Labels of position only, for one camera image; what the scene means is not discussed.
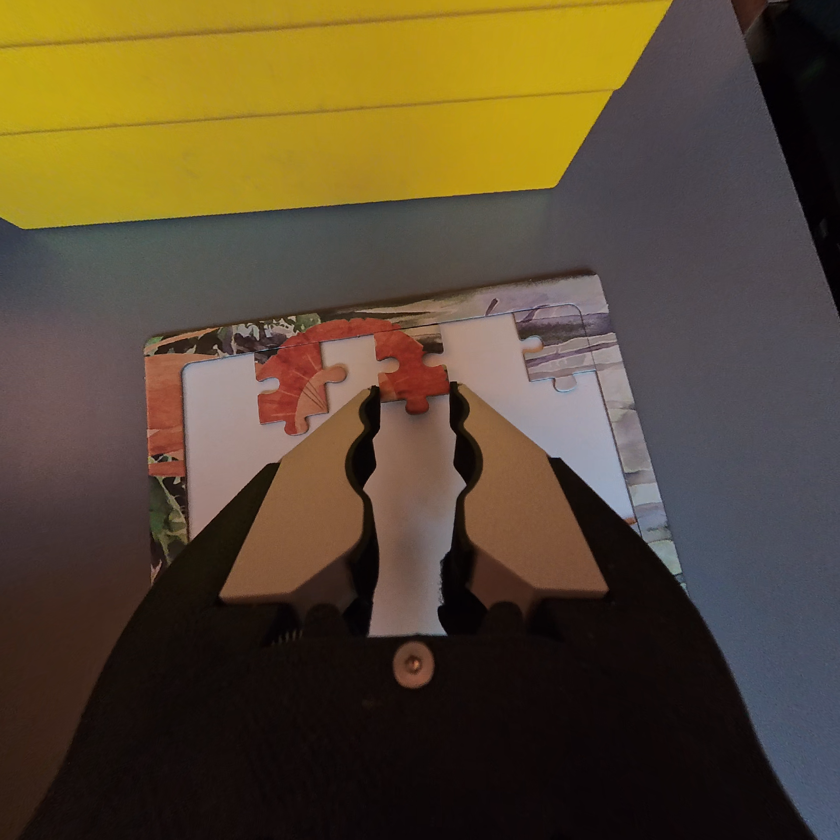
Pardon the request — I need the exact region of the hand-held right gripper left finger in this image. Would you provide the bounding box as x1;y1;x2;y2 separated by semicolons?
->
217;386;383;631

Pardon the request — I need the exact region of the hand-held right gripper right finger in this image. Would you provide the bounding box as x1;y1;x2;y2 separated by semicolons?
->
449;381;609;627

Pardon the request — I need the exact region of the puzzle frame board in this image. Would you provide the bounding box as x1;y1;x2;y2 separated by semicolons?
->
143;268;689;595

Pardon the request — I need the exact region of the red fan puzzle piece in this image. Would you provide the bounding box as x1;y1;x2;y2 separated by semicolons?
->
255;320;347;435

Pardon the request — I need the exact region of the red curved puzzle piece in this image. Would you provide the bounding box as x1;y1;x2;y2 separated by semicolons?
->
373;327;454;416

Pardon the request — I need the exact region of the yellow plastic bin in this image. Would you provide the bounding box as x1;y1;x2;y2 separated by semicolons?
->
0;0;670;231

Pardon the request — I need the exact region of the grey desk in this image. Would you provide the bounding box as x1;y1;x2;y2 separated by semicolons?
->
0;0;828;723

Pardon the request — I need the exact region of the grey striped puzzle piece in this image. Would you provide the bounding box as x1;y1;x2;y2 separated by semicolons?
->
513;303;599;395

